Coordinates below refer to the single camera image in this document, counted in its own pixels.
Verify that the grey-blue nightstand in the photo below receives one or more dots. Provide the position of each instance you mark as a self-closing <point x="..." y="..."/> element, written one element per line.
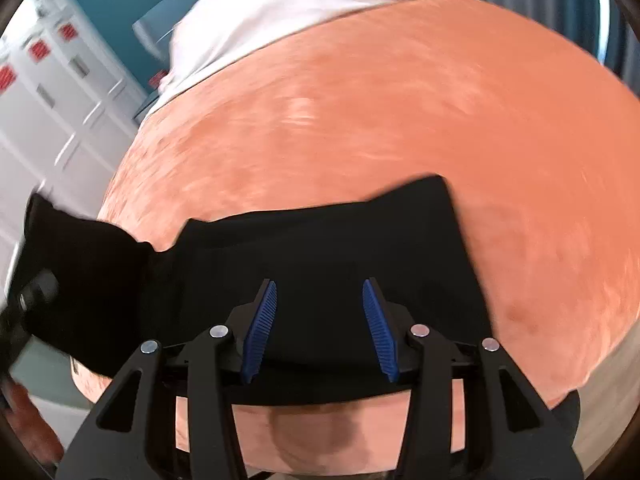
<point x="145" y="110"/>

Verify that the red box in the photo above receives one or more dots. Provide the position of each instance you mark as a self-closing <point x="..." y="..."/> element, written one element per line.
<point x="157" y="79"/>

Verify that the grey curtain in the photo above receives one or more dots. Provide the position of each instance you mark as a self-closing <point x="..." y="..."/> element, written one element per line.
<point x="540" y="0"/>

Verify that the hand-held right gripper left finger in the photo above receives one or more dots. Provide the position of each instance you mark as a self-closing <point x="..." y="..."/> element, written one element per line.
<point x="260" y="330"/>

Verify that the red paper-cut sticker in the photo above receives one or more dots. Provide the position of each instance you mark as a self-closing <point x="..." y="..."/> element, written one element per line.
<point x="6" y="79"/>
<point x="68" y="31"/>
<point x="40" y="50"/>

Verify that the black pants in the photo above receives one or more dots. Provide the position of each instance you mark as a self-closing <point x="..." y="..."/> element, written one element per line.
<point x="320" y="250"/>

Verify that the white wardrobe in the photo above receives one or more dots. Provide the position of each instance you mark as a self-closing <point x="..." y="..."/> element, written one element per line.
<point x="60" y="125"/>

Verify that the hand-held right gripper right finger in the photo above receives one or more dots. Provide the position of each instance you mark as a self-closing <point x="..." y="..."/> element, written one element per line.
<point x="380" y="330"/>

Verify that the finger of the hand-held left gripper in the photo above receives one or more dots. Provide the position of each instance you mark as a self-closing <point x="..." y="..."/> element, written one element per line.
<point x="35" y="292"/>

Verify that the blue upholstered headboard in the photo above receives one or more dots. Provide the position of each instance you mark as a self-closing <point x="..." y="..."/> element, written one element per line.
<point x="160" y="22"/>

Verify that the white pillow cover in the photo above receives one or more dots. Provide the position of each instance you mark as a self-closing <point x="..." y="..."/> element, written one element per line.
<point x="280" y="5"/>

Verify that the orange plush blanket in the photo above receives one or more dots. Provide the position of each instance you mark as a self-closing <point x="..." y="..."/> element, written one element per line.
<point x="400" y="110"/>

